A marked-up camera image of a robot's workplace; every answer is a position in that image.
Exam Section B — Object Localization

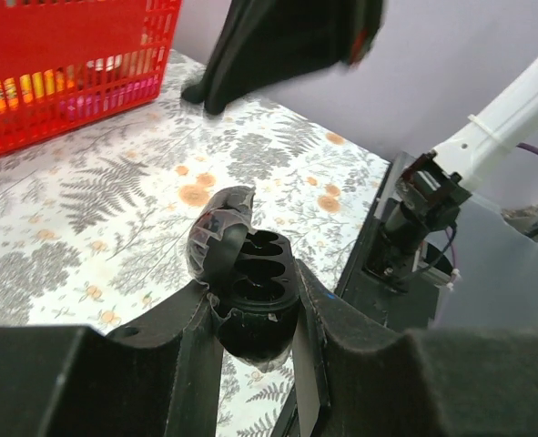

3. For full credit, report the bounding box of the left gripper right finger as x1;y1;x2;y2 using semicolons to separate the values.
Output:
293;262;538;436

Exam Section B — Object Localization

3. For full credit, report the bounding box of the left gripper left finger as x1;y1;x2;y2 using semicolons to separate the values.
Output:
0;284;222;436

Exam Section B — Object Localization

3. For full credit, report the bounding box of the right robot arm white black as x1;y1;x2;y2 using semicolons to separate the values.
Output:
181;1;538;292

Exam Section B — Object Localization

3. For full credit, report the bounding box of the red plastic shopping basket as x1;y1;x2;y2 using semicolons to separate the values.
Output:
0;0;182;157

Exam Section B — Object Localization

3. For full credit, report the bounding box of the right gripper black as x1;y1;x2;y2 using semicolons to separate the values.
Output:
181;0;385;114

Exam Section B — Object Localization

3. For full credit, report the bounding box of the black earbud charging case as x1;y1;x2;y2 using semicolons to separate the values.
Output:
186;186;299;373

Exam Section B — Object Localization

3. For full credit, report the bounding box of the floral table cloth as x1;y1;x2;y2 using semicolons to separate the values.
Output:
0;52;388;333

